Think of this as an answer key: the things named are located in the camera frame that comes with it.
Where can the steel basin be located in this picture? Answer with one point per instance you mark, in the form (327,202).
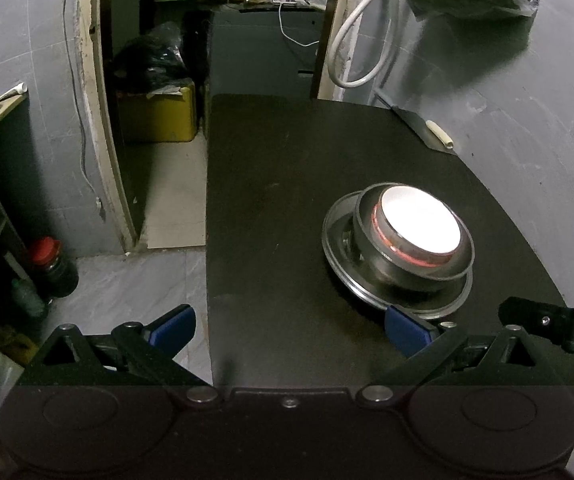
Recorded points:
(417,301)

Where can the white ceramic bowl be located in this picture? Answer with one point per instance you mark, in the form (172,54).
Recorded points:
(417,220)

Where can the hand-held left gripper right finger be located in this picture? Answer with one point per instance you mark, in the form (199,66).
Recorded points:
(407,332)

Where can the dark grey cabinet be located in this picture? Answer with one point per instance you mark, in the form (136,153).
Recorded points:
(257,55)

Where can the steel cleaver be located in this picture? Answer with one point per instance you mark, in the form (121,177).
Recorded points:
(417,125)

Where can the large steel plate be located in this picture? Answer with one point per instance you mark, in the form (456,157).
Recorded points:
(339,260)

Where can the yellow box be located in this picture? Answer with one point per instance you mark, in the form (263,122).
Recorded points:
(159,115)

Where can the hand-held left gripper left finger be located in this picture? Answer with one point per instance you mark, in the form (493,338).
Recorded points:
(174,330)

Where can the red cap dark jar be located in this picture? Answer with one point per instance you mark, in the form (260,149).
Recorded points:
(52,265)

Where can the steel bowl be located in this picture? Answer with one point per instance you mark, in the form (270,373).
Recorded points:
(407,275)

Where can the cream paper roll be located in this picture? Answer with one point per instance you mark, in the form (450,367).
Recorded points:
(439,135)

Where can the black trash bag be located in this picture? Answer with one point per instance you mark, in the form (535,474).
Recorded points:
(149,60)

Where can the green plastic bottle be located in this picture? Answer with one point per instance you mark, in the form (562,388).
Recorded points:
(27,300)

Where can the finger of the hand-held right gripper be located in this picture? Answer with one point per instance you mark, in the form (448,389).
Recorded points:
(532,317)

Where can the door frame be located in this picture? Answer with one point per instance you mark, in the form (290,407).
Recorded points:
(98,110)

